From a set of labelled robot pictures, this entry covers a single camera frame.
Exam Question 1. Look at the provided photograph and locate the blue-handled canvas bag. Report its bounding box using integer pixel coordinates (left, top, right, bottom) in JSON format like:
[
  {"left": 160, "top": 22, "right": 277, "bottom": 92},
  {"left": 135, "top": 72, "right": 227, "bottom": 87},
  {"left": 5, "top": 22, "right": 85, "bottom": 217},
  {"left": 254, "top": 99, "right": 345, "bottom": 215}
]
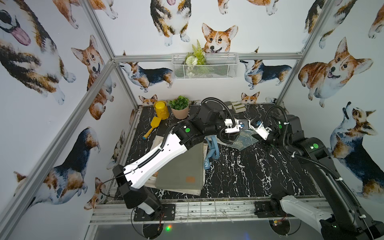
[{"left": 203, "top": 130, "right": 259, "bottom": 170}]

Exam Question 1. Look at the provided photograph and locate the olive green canvas bag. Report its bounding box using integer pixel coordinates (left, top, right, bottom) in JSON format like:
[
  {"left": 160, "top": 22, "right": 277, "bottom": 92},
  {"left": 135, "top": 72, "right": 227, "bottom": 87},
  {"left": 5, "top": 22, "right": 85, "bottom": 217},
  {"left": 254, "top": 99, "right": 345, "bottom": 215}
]
[{"left": 155, "top": 141, "right": 205, "bottom": 191}]

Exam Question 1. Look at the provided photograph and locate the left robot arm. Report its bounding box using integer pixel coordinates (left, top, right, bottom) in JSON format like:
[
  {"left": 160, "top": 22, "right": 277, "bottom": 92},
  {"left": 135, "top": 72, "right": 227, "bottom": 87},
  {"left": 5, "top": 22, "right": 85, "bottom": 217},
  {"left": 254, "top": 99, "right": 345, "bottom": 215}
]
[{"left": 112, "top": 97, "right": 250, "bottom": 216}]

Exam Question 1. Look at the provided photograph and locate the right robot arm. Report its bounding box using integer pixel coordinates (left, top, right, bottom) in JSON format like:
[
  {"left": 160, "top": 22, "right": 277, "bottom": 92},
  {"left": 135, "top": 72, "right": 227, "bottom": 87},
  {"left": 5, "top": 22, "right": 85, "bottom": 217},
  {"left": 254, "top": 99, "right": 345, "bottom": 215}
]
[{"left": 263, "top": 105, "right": 384, "bottom": 240}]

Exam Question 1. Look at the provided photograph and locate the pink flower pot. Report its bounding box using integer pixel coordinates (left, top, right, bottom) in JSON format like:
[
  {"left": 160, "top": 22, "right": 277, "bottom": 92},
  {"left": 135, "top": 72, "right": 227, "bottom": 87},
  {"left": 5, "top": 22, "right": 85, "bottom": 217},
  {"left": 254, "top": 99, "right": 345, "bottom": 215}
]
[{"left": 171, "top": 106, "right": 190, "bottom": 120}]

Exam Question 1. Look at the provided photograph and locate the green succulent plant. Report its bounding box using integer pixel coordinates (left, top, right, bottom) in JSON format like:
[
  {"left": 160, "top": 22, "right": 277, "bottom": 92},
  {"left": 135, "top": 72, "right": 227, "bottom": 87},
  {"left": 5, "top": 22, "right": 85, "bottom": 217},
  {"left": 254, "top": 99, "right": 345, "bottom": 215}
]
[{"left": 168, "top": 96, "right": 190, "bottom": 111}]

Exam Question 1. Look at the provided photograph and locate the artificial fern with flower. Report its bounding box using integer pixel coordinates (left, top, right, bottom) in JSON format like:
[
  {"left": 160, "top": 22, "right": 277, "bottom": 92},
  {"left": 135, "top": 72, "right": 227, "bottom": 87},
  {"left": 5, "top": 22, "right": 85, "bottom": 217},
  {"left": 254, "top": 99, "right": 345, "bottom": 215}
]
[{"left": 183, "top": 40, "right": 207, "bottom": 78}]

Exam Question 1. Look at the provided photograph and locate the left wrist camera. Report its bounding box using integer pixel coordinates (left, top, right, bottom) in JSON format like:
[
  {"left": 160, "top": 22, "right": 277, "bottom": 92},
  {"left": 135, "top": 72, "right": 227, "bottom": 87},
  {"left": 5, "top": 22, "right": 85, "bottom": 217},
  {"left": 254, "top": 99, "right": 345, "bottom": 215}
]
[{"left": 225, "top": 119, "right": 250, "bottom": 134}]

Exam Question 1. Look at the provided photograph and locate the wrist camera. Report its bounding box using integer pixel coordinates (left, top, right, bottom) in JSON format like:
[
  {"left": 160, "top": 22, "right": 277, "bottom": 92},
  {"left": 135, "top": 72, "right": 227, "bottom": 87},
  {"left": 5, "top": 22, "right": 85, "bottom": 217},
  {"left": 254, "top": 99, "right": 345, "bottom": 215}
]
[
  {"left": 225, "top": 119, "right": 250, "bottom": 134},
  {"left": 251, "top": 120, "right": 270, "bottom": 141}
]

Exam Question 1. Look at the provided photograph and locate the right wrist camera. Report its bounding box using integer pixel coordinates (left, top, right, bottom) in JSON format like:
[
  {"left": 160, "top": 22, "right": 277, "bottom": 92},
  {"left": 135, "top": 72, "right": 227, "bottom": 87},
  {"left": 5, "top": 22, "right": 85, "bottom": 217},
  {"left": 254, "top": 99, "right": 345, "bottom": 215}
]
[{"left": 251, "top": 120, "right": 270, "bottom": 141}]

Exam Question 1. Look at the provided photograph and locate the white wire wall basket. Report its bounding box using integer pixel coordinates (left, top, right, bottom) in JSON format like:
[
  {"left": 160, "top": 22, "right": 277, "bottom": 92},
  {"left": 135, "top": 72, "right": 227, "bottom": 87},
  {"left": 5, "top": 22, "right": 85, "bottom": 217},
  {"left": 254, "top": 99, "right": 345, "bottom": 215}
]
[{"left": 172, "top": 53, "right": 240, "bottom": 80}]

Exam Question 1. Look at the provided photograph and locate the aluminium front rail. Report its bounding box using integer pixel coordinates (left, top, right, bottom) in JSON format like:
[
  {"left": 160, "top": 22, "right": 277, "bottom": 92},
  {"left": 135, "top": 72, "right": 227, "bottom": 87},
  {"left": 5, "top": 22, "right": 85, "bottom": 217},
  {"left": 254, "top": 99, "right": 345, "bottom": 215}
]
[{"left": 90, "top": 198, "right": 293, "bottom": 226}]

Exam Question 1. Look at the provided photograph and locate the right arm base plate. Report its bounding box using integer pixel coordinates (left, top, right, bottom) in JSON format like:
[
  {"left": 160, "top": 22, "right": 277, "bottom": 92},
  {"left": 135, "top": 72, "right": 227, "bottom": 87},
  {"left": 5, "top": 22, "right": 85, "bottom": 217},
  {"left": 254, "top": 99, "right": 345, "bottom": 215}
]
[{"left": 254, "top": 200, "right": 286, "bottom": 218}]

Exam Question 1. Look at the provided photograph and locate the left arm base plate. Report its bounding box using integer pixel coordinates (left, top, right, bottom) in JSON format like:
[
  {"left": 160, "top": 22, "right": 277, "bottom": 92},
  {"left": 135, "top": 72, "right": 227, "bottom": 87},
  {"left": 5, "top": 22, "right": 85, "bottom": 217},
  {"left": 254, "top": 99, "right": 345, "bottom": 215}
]
[{"left": 134, "top": 204, "right": 176, "bottom": 222}]

